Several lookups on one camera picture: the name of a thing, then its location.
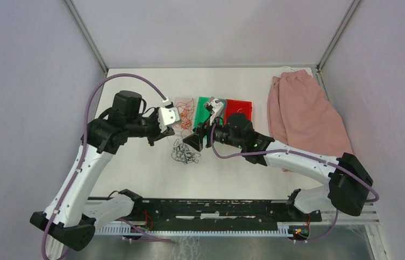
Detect green plastic bin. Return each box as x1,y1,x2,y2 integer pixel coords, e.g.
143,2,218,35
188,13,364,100
193,96,210,128

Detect red plastic bin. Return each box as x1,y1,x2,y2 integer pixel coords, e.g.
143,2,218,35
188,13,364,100
223,99,252,123

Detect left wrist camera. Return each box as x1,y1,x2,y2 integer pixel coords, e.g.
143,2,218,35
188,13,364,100
158,99,181,132

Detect white toothed cable duct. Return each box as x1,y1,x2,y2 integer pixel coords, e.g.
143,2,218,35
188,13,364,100
95,222,292,238

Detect cable bundle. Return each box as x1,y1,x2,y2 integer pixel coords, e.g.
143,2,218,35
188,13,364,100
171,140,202,166

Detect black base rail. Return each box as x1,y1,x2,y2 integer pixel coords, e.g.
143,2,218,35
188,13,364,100
126,198,322,231

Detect pink cloth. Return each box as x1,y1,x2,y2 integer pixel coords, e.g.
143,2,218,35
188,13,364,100
267,70,353,157

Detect orange cable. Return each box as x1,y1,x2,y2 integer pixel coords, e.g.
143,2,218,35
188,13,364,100
173,100,195,131

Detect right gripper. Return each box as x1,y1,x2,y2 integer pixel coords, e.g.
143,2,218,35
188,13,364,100
182,113,244,152

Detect clear plastic bin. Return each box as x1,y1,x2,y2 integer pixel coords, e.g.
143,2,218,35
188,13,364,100
172,96,197,139

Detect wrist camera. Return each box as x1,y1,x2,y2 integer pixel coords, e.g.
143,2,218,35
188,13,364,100
204,97,227,125
158,99,181,132

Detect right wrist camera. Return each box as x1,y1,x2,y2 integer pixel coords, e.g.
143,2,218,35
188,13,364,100
204,97,227,125

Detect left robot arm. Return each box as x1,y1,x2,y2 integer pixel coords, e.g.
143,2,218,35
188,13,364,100
30,90,180,251

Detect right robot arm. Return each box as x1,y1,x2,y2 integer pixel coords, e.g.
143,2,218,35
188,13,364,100
183,113,379,221

